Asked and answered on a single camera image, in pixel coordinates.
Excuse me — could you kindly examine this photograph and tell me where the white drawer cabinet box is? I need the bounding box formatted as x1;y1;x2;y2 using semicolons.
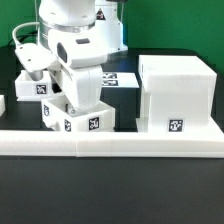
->
136;55;221;136

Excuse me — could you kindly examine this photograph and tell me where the white front drawer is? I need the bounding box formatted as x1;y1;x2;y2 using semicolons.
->
41;96;115;133

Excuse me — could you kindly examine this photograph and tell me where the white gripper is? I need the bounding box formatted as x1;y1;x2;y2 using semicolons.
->
48;28;108;111

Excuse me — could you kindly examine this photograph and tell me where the white drawer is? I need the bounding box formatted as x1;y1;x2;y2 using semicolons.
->
41;96;115;133
15;70;63;101

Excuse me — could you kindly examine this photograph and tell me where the white rear drawer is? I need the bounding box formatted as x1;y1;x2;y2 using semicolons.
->
15;70;63;101

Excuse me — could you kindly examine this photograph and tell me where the white marker tag plate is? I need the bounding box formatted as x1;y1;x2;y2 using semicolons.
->
102;72;139;88

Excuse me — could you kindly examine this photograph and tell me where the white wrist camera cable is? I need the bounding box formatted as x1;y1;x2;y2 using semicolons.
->
11;21;41;51

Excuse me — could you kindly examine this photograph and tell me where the white L-shaped fence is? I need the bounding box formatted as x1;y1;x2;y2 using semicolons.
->
0;129;224;158

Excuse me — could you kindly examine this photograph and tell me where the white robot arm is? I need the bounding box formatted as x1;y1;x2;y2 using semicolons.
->
15;0;127;112

